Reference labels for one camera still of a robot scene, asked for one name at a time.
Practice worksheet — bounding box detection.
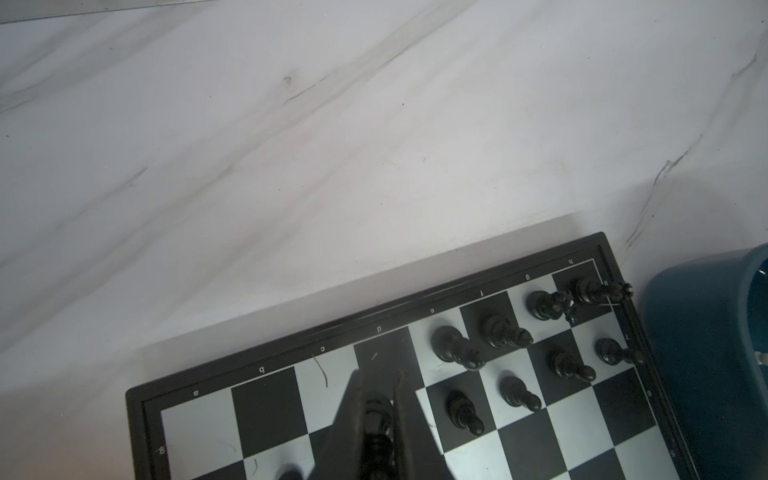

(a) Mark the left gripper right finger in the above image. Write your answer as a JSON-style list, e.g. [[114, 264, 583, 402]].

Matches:
[[393, 372, 453, 480]]

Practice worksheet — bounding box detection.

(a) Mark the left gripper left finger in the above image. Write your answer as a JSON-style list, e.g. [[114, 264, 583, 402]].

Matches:
[[309, 370, 364, 479]]

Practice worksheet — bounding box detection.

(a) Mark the black queen piece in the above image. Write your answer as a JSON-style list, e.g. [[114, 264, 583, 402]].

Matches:
[[359, 392, 397, 479]]

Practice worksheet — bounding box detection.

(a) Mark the black king piece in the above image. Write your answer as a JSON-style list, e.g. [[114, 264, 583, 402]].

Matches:
[[430, 325, 486, 371]]

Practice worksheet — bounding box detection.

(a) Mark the black bishop piece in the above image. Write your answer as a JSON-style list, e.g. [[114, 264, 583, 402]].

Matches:
[[480, 315, 533, 349]]

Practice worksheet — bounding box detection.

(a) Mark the black pawn e7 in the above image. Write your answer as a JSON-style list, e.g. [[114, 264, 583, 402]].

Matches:
[[446, 390, 485, 437]]

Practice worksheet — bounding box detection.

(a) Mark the black pawn f7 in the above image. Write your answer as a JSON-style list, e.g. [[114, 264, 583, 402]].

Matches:
[[499, 376, 542, 412]]

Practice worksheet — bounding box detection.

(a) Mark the black white chessboard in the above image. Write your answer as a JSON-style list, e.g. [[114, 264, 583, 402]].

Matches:
[[126, 233, 698, 479]]

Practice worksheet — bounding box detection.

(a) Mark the black pawn g7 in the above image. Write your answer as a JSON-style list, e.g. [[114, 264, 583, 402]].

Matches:
[[547, 350, 596, 383]]

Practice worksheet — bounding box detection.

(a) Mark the black knight piece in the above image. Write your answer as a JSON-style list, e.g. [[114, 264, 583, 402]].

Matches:
[[526, 290, 575, 323]]

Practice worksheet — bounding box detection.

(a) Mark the black pawn h7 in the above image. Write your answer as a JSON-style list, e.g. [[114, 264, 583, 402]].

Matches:
[[595, 338, 646, 366]]

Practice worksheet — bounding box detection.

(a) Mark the black rook piece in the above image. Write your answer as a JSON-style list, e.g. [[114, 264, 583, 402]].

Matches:
[[575, 277, 634, 306]]

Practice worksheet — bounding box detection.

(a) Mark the dark teal plastic tray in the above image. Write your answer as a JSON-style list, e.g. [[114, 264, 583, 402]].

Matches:
[[640, 245, 767, 479]]

